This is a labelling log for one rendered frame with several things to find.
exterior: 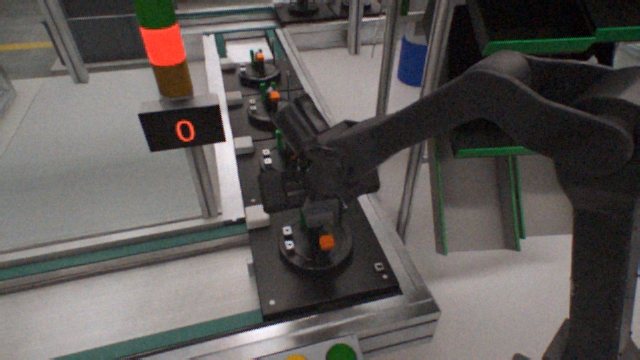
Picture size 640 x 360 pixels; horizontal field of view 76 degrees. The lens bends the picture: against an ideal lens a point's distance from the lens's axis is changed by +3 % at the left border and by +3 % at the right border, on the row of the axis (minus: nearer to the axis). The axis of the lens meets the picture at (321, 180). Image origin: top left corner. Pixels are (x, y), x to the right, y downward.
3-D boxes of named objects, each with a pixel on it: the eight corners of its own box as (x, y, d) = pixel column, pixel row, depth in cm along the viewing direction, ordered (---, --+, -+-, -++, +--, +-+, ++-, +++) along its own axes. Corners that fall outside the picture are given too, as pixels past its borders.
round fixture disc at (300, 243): (363, 267, 73) (363, 259, 71) (286, 283, 70) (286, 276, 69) (340, 213, 83) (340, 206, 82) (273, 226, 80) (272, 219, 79)
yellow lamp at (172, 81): (193, 95, 61) (186, 64, 58) (158, 99, 60) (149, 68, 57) (192, 80, 65) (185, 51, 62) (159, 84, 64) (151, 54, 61)
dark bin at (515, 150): (538, 155, 62) (567, 129, 55) (453, 159, 61) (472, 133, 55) (492, 18, 74) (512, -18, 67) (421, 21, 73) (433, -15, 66)
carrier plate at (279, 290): (398, 290, 71) (400, 283, 70) (263, 322, 67) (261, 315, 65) (355, 200, 89) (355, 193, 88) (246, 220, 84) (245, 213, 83)
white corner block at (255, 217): (271, 232, 82) (269, 217, 79) (248, 236, 81) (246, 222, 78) (267, 216, 85) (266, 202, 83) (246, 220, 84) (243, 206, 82)
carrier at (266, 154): (353, 196, 90) (356, 150, 82) (245, 215, 85) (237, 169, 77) (325, 137, 108) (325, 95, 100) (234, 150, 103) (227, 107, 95)
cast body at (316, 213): (333, 223, 69) (333, 193, 64) (308, 229, 68) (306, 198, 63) (320, 192, 75) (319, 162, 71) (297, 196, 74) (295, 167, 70)
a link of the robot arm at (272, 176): (395, 184, 57) (385, 142, 58) (266, 210, 53) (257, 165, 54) (377, 192, 65) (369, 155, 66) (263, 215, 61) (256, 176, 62)
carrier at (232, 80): (304, 94, 126) (303, 55, 118) (226, 103, 122) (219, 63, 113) (289, 62, 144) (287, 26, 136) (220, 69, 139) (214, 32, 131)
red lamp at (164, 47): (186, 64, 58) (177, 29, 55) (148, 67, 57) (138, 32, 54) (185, 50, 62) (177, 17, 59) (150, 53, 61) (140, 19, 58)
